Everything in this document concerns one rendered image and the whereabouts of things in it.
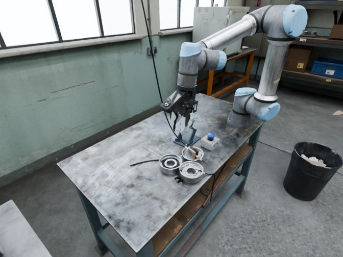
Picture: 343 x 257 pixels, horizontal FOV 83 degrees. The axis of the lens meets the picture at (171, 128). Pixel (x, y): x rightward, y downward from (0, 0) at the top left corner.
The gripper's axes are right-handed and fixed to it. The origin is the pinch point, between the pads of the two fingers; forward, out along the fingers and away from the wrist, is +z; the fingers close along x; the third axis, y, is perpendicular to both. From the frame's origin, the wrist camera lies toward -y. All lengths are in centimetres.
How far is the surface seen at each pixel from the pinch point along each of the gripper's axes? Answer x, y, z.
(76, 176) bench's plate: 26.4, -34.2, 23.1
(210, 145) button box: -7.0, 20.3, 12.0
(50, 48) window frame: 148, 4, -15
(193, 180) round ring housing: -14.6, -3.7, 16.0
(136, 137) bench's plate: 31.0, 2.4, 18.2
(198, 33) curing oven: 137, 200, -38
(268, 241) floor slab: -48, 61, 90
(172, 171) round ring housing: -4.7, -5.8, 15.9
